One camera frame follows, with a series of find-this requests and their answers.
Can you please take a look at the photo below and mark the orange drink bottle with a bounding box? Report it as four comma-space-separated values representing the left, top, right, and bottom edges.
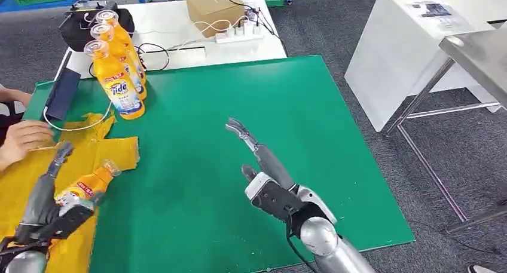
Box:
53, 159, 123, 208
95, 9, 147, 86
90, 22, 148, 101
83, 39, 146, 121

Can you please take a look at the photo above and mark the dark blue power bank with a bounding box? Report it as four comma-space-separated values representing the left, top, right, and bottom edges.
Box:
44, 68, 82, 122

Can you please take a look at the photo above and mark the grey handheld device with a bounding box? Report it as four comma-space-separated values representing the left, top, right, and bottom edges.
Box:
65, 0, 119, 17

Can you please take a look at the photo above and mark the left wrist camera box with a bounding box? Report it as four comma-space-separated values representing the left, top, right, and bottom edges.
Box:
37, 204, 96, 241

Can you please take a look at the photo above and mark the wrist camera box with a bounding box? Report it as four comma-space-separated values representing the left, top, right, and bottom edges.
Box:
244, 172, 308, 225
37, 204, 96, 241

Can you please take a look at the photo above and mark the white power strip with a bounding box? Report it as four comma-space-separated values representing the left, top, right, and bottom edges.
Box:
215, 26, 265, 45

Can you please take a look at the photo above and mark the steel table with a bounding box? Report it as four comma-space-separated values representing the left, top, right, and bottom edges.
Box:
382, 26, 507, 234

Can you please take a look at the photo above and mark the white cable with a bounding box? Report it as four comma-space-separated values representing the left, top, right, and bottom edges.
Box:
42, 101, 114, 132

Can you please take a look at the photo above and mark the yellow sheet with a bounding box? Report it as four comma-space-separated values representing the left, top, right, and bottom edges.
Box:
0, 112, 140, 273

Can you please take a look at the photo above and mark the white table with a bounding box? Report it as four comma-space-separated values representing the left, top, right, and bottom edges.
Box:
53, 0, 288, 80

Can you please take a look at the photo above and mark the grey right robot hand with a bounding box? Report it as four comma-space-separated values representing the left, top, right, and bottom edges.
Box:
225, 117, 297, 192

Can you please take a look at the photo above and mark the person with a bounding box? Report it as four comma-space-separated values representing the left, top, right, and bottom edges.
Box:
0, 101, 26, 145

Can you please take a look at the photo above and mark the printed paper sheet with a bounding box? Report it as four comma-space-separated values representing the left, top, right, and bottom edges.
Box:
405, 1, 470, 30

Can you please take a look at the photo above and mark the person's right hand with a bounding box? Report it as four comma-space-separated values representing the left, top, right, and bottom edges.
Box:
0, 119, 54, 171

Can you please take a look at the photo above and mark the cardboard box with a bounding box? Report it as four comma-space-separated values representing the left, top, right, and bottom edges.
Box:
185, 0, 246, 28

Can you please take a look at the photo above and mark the white cabinet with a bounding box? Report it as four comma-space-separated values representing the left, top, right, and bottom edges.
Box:
344, 0, 507, 133

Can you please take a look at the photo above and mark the black bag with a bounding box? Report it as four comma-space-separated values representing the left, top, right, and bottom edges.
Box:
59, 1, 136, 53

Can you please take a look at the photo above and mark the green mat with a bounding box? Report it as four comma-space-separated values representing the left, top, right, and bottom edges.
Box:
23, 54, 416, 273

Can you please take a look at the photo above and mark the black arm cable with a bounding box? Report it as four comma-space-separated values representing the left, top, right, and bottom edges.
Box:
286, 219, 317, 273

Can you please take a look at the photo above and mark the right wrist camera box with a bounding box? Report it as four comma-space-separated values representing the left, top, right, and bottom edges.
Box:
244, 172, 308, 225

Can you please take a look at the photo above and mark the black cable loop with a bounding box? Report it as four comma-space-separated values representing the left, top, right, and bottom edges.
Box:
135, 42, 171, 72

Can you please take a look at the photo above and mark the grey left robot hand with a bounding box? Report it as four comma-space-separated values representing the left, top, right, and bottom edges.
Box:
14, 142, 106, 240

